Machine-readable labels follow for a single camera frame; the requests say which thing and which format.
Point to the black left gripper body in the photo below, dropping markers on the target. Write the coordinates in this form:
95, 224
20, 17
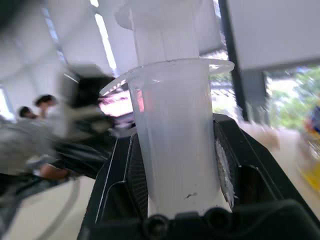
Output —
96, 90

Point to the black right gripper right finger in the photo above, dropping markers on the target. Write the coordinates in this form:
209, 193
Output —
250, 160

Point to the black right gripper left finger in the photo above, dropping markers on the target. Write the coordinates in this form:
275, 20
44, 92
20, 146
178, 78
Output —
120, 180

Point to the large translucent plastic syringe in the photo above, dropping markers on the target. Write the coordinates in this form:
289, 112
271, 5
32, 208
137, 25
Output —
175, 125

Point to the person with dark hair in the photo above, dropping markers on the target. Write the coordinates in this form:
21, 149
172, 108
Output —
46, 106
26, 113

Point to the yellow and blue object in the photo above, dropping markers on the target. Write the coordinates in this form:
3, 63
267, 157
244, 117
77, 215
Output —
312, 150

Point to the person in grey shirt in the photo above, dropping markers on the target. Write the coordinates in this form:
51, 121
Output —
22, 145

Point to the black metal post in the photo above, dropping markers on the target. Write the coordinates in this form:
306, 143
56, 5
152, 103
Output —
231, 57

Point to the white wall panel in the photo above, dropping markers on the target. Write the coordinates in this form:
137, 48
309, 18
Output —
272, 32

